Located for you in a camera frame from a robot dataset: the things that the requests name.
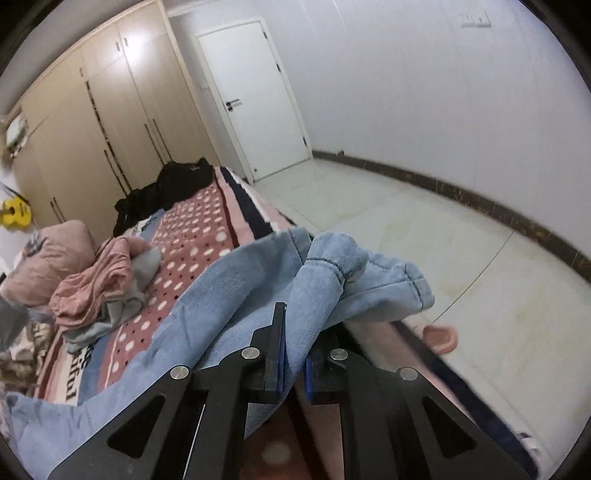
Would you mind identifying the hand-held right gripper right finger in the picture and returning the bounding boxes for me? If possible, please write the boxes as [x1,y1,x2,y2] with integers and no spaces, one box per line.
[305,339,532,480]

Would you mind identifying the pink slipper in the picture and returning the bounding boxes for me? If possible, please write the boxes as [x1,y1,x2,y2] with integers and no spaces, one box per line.
[422,324,459,355]

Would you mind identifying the pink pants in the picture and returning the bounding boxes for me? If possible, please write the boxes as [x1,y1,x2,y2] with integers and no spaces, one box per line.
[48,235,153,330]

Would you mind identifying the beige wooden wardrobe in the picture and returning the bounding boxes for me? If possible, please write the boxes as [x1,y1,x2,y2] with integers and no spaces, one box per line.
[9,0,222,232]

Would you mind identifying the yellow ukulele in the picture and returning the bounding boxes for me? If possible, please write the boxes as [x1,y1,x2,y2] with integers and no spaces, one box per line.
[0,182,34,228]

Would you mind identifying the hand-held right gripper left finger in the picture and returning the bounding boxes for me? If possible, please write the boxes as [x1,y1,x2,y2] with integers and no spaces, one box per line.
[48,302,287,480]

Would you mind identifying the pink patterned duvet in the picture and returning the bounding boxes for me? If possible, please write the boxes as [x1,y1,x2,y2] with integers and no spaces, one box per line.
[0,219,98,398]

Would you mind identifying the white door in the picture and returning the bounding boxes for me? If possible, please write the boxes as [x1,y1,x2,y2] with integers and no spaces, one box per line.
[196,18,311,183]

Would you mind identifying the black clothes pile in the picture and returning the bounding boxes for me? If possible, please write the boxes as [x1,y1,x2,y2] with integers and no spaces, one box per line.
[113,158,215,236]

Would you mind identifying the grey pants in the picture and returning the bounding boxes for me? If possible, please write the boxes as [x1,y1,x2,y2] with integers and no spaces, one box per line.
[62,247,163,354]

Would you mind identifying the blue denim pants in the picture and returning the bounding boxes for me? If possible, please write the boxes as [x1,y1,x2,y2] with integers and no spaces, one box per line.
[7,226,437,457]

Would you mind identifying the striped dotted bed blanket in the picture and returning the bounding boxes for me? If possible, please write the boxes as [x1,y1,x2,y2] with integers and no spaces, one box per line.
[0,166,541,480]

